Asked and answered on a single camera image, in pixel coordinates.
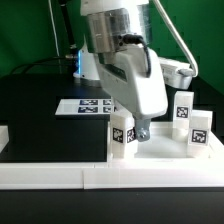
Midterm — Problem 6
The black cable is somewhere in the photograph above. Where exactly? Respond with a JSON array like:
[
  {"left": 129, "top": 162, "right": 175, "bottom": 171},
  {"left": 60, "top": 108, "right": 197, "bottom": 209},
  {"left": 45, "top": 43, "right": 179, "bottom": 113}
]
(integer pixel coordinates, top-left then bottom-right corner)
[{"left": 9, "top": 0, "right": 81, "bottom": 76}]

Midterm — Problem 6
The white square tabletop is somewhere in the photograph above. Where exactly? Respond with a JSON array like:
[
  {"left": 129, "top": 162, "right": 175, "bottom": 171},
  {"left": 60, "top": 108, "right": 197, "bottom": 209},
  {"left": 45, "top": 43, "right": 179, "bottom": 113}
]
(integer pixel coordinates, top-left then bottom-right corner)
[{"left": 108, "top": 122, "right": 224, "bottom": 162}]

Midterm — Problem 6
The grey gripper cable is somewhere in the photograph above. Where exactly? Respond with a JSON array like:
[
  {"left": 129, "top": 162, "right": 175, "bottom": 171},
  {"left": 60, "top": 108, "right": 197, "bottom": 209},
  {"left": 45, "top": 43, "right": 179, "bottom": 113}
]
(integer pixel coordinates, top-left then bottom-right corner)
[{"left": 151, "top": 0, "right": 200, "bottom": 78}]

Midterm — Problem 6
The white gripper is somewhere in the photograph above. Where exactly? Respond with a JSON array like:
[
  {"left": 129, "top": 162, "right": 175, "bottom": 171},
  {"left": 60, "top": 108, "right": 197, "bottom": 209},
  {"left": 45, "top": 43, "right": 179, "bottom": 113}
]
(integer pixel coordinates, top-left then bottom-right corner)
[{"left": 96, "top": 45, "right": 168, "bottom": 142}]

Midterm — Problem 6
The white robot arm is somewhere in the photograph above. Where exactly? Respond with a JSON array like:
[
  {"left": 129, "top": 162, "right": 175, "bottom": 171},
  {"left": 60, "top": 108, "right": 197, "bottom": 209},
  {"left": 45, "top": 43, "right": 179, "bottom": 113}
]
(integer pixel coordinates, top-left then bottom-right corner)
[{"left": 80, "top": 0, "right": 168, "bottom": 142}]

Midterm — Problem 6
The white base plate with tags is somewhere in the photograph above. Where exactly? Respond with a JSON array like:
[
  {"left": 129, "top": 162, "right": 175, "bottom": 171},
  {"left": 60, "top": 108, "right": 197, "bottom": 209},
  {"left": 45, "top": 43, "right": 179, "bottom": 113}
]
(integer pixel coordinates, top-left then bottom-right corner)
[{"left": 55, "top": 99, "right": 114, "bottom": 115}]

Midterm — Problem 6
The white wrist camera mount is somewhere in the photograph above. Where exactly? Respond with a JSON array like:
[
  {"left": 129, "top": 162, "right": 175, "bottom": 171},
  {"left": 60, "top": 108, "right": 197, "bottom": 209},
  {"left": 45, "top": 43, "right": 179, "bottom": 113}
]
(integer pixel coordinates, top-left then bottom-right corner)
[{"left": 159, "top": 57, "right": 193, "bottom": 90}]

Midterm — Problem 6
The white U-shaped obstacle fence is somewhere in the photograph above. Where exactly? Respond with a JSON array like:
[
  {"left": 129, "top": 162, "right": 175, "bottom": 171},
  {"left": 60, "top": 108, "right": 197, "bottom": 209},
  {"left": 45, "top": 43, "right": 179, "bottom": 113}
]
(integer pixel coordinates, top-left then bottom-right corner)
[{"left": 0, "top": 123, "right": 224, "bottom": 191}]

